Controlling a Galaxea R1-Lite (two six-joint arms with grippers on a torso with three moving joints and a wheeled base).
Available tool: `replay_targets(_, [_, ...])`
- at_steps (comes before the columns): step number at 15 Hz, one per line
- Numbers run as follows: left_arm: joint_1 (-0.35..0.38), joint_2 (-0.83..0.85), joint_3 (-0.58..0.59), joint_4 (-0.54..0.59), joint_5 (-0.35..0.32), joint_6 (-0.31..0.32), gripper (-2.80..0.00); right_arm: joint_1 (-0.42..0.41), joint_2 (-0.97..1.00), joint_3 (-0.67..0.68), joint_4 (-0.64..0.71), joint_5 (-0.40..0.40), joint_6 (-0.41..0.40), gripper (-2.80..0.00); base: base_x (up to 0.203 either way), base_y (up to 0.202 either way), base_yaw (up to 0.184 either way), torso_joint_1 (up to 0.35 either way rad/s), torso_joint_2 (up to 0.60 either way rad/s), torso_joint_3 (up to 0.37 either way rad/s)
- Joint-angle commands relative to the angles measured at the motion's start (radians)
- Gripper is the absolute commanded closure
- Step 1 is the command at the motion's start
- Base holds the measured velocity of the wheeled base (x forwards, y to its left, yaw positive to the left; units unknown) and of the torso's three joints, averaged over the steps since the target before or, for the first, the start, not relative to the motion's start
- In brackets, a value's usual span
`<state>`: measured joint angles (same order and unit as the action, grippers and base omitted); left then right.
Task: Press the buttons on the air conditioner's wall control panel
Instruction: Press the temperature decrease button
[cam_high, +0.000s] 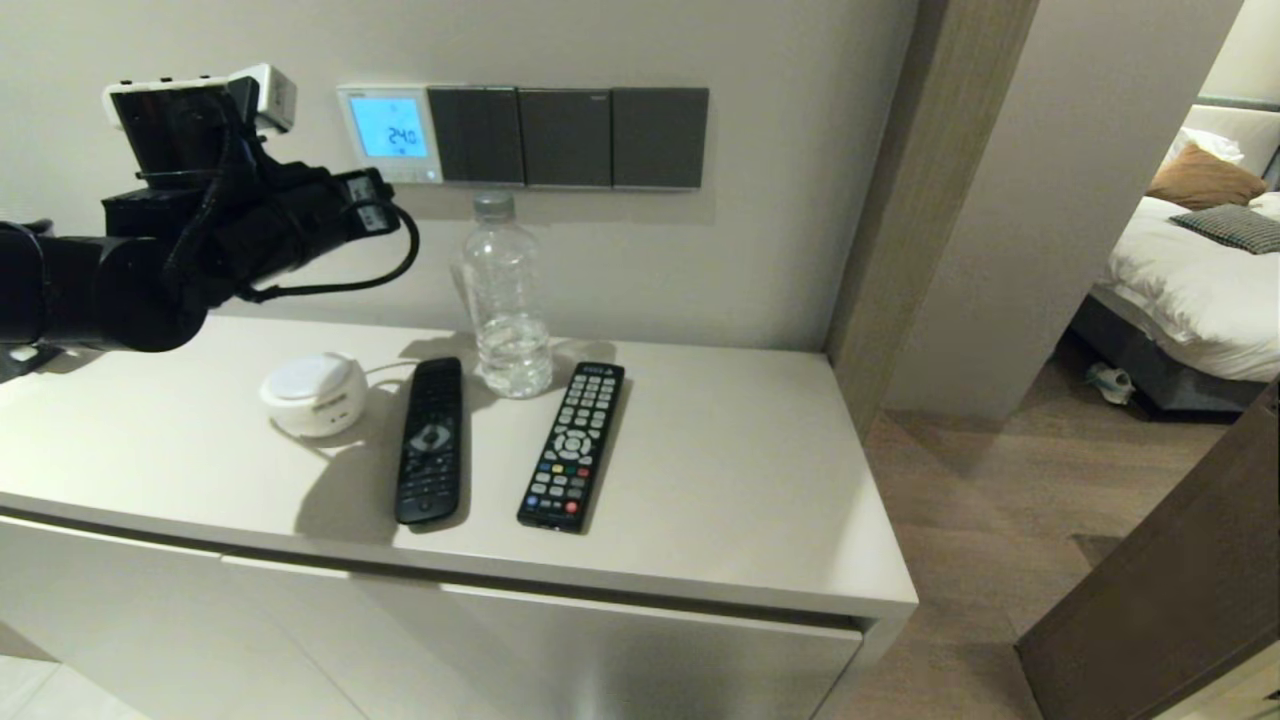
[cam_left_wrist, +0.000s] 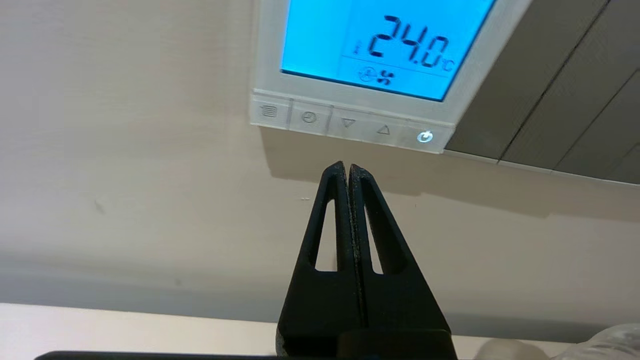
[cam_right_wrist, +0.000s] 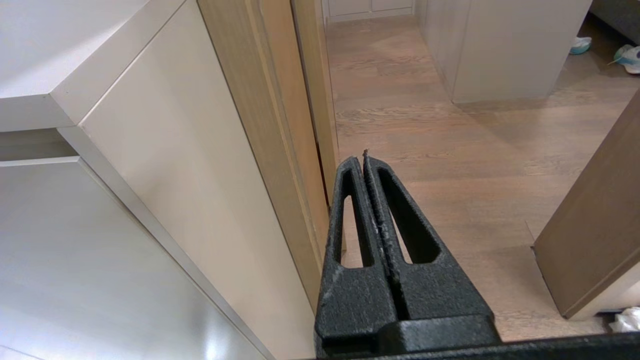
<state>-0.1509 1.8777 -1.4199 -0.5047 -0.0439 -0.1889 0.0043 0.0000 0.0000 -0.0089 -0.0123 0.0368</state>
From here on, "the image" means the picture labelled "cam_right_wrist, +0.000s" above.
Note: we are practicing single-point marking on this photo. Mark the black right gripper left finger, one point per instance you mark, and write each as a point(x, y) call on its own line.
point(350, 300)

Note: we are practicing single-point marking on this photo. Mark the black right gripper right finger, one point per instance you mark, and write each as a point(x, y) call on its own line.
point(435, 290)

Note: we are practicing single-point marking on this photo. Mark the brown wooden door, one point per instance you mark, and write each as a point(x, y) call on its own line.
point(595, 225)

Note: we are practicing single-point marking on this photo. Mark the crumpled white cloth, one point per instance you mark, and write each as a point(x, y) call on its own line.
point(627, 320)

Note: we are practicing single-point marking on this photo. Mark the beige sideboard cabinet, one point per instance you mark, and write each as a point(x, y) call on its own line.
point(175, 175)

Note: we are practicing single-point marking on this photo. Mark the right white drawer front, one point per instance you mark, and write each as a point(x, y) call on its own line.
point(75, 260)

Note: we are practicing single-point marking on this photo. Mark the white and teal sneaker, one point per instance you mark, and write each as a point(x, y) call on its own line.
point(631, 57)
point(580, 45)

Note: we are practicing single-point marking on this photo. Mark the white wardrobe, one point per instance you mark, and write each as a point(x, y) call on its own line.
point(370, 7)

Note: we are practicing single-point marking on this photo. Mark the dark grey bed base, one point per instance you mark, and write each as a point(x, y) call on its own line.
point(620, 15)

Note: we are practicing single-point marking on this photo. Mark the wooden door frame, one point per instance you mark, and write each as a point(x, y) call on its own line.
point(260, 125)

